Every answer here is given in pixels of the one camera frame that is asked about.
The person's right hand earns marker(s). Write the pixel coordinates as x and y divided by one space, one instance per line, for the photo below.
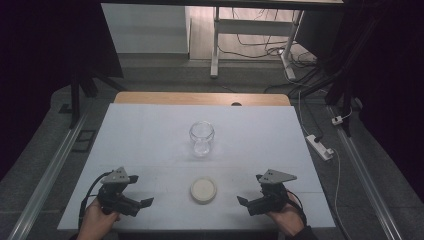
288 218

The clear glass jar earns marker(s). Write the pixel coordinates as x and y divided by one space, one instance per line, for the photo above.
201 138

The white foam board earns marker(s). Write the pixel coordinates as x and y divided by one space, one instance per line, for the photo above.
160 140

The white desk frame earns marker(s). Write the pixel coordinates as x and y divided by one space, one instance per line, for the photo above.
253 26

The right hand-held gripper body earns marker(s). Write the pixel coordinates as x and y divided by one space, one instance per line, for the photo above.
271 198

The light grey cabinet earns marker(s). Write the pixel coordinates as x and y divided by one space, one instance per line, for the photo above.
146 30

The small white adapter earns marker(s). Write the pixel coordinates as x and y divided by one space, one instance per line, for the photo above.
337 120

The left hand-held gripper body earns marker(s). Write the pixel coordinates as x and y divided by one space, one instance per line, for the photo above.
115 196

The cream round jar lid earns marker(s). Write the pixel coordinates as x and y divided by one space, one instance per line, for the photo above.
203 190

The black curtain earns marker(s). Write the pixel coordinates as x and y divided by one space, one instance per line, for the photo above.
393 83
40 66

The white power strip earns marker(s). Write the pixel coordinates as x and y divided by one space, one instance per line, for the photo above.
319 146

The person's left hand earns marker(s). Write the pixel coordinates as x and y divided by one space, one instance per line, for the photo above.
96 221

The black metal stand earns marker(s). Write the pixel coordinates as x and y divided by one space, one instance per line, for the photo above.
346 83

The aluminium floor rail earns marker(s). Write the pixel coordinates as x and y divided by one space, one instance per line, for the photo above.
363 173
50 173

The black tripod stand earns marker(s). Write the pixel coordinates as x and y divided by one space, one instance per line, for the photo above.
75 100

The black rectangular floor frame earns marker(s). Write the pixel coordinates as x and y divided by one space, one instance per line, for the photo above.
84 140

